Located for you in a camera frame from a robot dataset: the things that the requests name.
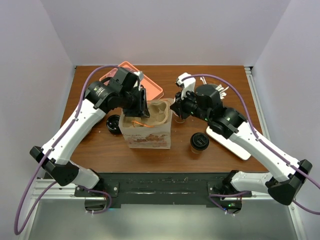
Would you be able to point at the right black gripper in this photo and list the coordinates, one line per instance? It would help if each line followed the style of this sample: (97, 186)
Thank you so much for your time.
(178, 105)

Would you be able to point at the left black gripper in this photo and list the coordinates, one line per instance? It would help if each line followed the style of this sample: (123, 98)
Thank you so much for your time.
(141, 109)

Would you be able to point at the tan cardboard cup carrier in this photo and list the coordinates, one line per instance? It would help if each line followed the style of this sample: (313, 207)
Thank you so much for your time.
(159, 114)

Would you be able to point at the cream bear paper bag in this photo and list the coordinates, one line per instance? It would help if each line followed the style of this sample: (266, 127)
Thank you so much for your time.
(158, 137)

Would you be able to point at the black plastic cup lid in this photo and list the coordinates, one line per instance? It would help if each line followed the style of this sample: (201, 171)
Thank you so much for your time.
(199, 140)

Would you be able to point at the brown paper coffee cup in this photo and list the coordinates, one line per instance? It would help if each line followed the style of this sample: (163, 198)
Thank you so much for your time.
(196, 150)

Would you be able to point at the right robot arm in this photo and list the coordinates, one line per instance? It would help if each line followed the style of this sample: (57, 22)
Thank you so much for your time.
(285, 175)

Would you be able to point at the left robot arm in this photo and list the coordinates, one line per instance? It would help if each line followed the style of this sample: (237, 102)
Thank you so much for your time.
(96, 100)

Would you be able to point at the stack of paper cups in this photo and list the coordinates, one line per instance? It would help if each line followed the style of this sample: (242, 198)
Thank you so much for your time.
(178, 119)

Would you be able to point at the salmon pink tray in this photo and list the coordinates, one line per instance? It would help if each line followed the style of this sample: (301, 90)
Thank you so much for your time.
(153, 90)

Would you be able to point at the stack of black lids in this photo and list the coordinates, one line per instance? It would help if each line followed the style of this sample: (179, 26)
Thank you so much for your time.
(112, 124)

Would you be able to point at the grey straw holder cup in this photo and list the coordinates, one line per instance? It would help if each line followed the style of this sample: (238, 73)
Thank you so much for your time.
(214, 85)

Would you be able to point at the white rectangular tray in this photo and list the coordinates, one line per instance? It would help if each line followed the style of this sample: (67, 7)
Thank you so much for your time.
(229, 145)

